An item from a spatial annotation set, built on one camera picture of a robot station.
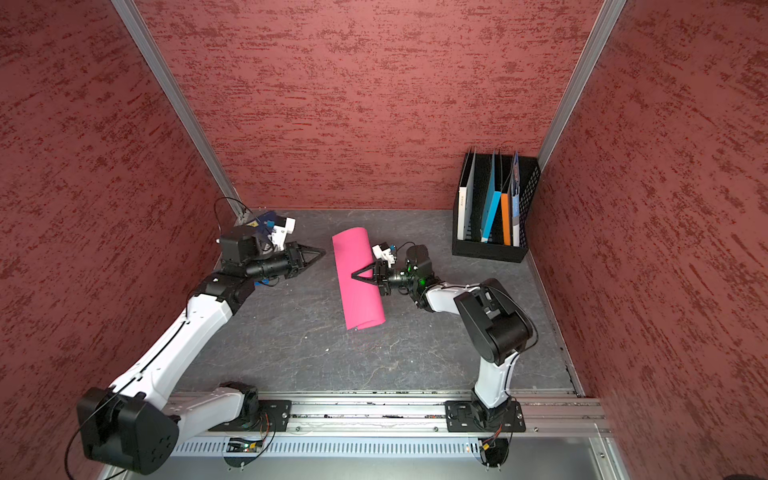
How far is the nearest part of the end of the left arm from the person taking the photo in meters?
0.65

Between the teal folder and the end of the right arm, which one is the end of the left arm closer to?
the end of the right arm

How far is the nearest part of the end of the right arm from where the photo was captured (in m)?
0.77
